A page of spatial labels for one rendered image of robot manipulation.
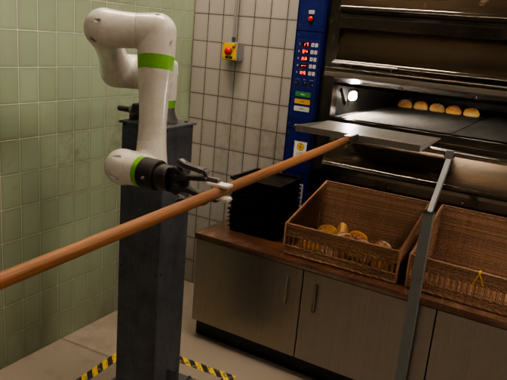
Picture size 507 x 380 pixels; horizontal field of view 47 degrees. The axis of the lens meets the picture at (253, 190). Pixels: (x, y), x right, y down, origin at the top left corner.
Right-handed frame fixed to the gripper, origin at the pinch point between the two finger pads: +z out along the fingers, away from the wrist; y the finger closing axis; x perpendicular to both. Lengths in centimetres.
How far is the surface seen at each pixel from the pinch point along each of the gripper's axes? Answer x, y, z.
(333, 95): -157, -7, -33
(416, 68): -151, -26, 9
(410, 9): -152, -52, 2
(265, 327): -95, 99, -30
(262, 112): -154, 7, -73
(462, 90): -140, -20, 33
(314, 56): -152, -26, -44
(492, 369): -96, 81, 71
